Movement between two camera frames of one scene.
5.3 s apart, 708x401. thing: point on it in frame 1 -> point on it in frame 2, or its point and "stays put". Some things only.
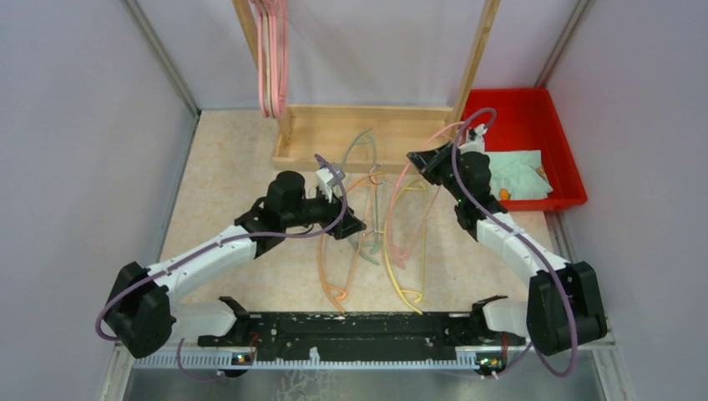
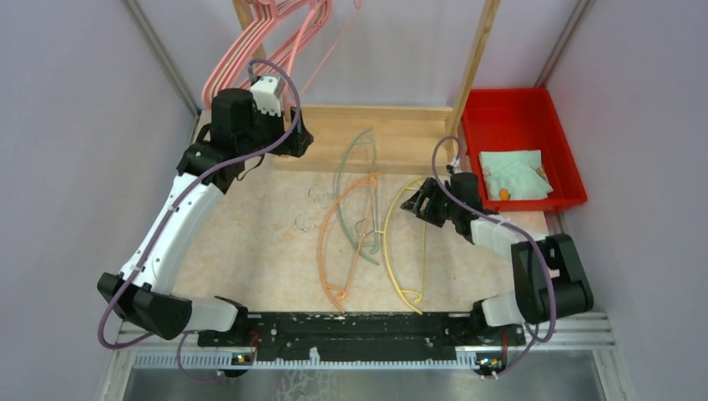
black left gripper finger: (349, 225) -> (297, 143)
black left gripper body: (314, 210) -> (267, 129)
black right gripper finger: (435, 164) -> (429, 202)
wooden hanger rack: (370, 139) stays put
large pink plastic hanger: (262, 9) -> (274, 12)
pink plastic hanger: (282, 47) -> (322, 14)
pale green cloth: (516, 171) stays put
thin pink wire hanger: (426, 221) -> (357, 6)
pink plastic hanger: (275, 56) -> (265, 14)
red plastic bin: (525, 120) stays put
